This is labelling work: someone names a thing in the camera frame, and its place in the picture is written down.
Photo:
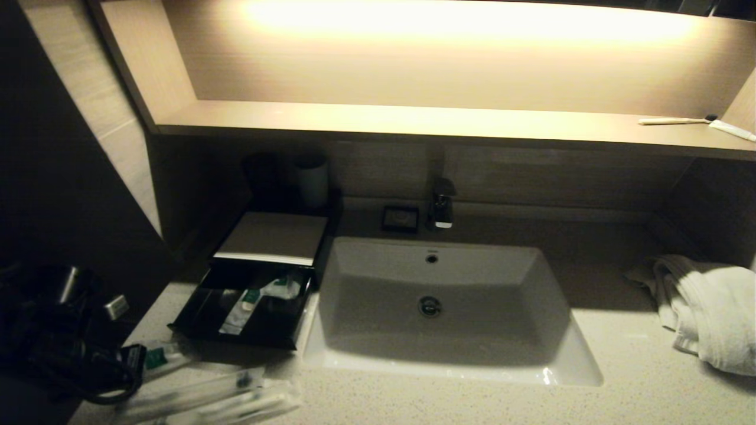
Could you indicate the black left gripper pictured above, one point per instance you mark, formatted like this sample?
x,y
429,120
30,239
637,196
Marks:
x,y
77,336

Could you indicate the clear sachet green label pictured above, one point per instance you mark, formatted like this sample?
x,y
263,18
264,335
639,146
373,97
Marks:
x,y
162,357

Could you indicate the black box drawer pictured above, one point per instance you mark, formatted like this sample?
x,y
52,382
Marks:
x,y
271,327

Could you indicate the clear packet green leaf logo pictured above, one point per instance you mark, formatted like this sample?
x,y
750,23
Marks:
x,y
282,289

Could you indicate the grey plastic cup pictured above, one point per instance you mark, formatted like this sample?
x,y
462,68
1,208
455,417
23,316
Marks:
x,y
312,183

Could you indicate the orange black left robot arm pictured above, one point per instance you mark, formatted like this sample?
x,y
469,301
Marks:
x,y
35,289

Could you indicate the black amenity box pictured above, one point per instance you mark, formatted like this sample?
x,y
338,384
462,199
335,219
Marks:
x,y
332,230

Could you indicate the long clear wrapped toothbrush packet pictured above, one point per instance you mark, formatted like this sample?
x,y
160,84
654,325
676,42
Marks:
x,y
195,389
236,407

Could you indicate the toiletry packets inside drawer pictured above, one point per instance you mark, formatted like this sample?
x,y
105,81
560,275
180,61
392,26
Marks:
x,y
242,310

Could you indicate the dark plastic cup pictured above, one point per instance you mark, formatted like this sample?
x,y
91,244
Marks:
x,y
263,174

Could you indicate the chrome sink drain plug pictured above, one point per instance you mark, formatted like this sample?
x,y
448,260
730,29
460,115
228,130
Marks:
x,y
430,306

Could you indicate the small black soap dish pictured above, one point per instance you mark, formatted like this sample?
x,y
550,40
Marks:
x,y
400,219

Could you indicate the white ceramic sink basin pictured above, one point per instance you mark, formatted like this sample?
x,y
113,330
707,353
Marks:
x,y
472,354

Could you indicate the chrome faucet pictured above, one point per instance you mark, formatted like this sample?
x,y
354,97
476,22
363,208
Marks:
x,y
442,206

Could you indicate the white folded towel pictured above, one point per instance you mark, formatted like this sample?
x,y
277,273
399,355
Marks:
x,y
714,313

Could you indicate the white toothbrush dark head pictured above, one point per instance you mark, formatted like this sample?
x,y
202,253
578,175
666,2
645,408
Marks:
x,y
667,121

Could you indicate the white toothpaste tube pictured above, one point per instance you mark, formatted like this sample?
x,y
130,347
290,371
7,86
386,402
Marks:
x,y
733,130

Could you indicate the lit wooden wall shelf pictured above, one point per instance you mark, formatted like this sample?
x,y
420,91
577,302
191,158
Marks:
x,y
413,120

